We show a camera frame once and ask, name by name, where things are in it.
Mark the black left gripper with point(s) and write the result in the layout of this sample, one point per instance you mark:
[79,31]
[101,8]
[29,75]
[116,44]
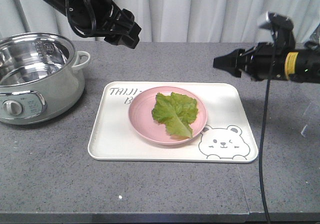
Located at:
[119,27]

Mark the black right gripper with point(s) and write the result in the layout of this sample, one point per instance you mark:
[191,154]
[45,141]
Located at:
[266,59]

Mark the green lettuce leaf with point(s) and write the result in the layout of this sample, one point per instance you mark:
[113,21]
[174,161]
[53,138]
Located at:
[177,112]

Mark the pink round plate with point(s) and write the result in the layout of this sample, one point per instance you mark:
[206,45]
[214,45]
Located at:
[140,116]

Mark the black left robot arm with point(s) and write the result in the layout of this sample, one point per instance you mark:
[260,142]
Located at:
[100,19]

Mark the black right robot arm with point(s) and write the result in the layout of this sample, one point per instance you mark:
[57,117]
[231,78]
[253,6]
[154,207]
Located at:
[301,65]

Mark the cream bear serving tray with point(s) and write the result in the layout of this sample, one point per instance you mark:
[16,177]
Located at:
[226,137]

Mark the white pleated curtain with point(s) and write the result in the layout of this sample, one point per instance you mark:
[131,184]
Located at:
[200,21]

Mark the green electric cooking pot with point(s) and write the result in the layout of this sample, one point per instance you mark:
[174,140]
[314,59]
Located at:
[41,77]

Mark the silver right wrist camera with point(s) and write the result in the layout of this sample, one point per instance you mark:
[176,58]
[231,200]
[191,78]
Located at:
[266,20]

